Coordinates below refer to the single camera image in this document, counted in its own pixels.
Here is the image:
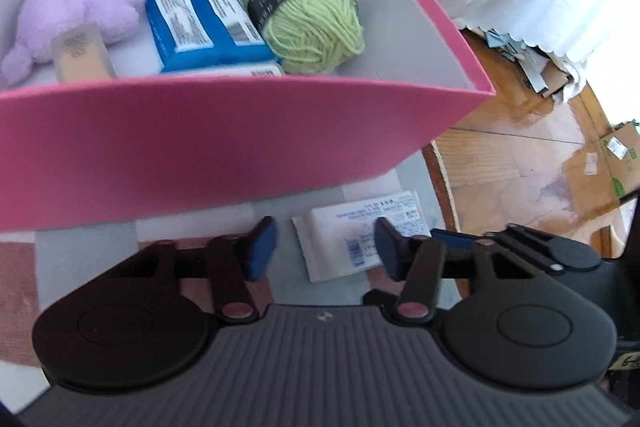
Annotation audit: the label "white soap packet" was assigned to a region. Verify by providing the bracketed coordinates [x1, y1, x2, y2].
[292, 191, 428, 283]

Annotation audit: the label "blue wet wipes pack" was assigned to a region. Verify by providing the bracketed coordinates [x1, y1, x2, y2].
[145, 0, 279, 73]

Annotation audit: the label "green yarn ball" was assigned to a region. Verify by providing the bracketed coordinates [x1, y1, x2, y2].
[243, 0, 366, 75]

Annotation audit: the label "purple plush toy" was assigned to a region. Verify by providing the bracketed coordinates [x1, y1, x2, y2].
[1, 0, 146, 87]

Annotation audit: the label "brown cardboard box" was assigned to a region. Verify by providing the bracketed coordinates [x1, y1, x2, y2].
[562, 118, 640, 220]

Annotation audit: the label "cardboard scraps under bed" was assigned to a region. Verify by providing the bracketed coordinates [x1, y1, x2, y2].
[465, 28, 575, 104]

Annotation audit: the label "checkered floor rug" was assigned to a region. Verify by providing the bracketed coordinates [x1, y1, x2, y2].
[1, 148, 459, 413]

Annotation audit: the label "pink cardboard box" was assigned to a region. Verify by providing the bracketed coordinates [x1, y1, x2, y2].
[1, 0, 494, 232]

